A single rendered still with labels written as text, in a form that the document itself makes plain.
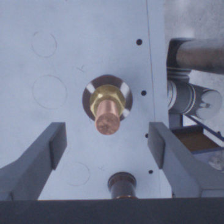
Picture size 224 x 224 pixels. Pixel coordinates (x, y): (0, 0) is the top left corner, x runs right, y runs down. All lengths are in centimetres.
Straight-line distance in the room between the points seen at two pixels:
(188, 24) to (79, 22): 164
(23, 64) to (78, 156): 26
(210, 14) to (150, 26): 169
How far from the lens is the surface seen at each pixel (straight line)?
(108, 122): 18
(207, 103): 61
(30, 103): 43
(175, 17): 191
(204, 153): 120
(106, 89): 28
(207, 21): 204
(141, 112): 40
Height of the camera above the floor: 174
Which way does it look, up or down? 73 degrees down
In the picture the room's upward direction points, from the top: 175 degrees clockwise
